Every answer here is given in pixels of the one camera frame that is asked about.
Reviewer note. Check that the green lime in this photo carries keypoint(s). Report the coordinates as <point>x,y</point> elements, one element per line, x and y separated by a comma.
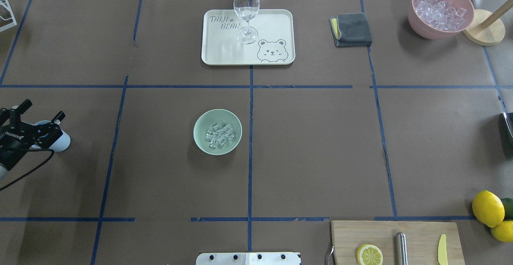
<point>508,207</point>

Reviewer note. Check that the pink bowl with ice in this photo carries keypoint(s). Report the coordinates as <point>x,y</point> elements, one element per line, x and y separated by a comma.
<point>440,19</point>

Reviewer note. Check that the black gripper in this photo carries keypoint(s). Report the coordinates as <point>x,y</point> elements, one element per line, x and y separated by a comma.
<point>12,137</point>

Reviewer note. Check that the yellow lemon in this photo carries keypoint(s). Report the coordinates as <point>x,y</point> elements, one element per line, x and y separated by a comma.
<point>503,232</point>
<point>488,208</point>

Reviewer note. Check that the clear wine glass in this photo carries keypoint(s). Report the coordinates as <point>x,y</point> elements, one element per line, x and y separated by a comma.
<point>247,10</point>

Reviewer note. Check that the white wire cup rack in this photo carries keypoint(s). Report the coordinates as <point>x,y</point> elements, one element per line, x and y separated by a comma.
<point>7,16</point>

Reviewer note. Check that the wooden cutting board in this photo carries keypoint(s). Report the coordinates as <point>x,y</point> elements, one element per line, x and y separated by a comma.
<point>421,240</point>

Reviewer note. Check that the yellow lemon upper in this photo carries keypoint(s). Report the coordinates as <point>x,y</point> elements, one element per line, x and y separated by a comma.
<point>488,208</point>

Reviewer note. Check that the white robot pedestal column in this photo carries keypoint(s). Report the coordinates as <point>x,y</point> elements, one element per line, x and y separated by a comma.
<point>249,258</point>

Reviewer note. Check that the wooden mug tree stand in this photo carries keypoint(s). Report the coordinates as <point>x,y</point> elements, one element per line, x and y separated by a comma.
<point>486,28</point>

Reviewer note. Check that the yellow lemon left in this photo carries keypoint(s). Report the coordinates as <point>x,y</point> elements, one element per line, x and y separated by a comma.
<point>503,232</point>

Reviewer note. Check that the ice cubes in green bowl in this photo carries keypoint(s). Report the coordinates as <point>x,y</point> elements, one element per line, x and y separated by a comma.
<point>219,135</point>

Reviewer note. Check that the small blue cup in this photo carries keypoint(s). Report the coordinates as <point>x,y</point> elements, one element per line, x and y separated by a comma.
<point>60,144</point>

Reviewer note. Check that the lemon half slice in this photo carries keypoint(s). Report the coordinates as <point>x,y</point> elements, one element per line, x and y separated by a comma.
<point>369,254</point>

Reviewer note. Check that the yellow plastic knife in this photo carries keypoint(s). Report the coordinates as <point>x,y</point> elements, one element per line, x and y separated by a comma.
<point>442,256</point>

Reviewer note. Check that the metal ice scoop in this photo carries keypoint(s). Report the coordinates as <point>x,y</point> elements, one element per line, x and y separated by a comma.
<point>507,122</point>

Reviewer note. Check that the cream plastic tray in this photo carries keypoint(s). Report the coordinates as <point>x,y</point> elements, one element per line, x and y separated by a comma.
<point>270,41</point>

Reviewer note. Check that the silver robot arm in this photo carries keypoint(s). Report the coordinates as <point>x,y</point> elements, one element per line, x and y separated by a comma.
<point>50,133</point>

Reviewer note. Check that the black handled knife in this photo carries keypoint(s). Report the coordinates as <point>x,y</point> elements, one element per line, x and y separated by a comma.
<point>401,249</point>

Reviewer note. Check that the green ceramic bowl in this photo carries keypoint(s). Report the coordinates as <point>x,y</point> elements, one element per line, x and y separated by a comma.
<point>206,121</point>

